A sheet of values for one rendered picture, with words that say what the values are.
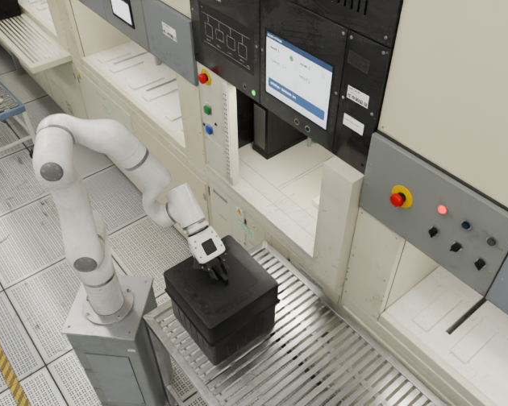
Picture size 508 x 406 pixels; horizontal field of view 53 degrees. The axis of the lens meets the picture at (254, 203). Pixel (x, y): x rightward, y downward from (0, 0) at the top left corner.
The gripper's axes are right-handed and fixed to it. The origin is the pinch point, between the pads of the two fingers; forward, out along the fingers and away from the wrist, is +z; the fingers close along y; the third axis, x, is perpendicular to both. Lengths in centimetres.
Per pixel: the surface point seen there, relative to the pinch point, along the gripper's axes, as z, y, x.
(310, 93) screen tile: -39, 39, -35
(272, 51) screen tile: -56, 39, -27
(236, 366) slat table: 32.9, -7.6, 6.4
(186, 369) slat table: 26.0, -21.8, 13.3
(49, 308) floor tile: -2, -46, 149
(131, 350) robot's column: 16, -32, 37
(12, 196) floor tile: -74, -31, 221
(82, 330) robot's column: 0, -43, 39
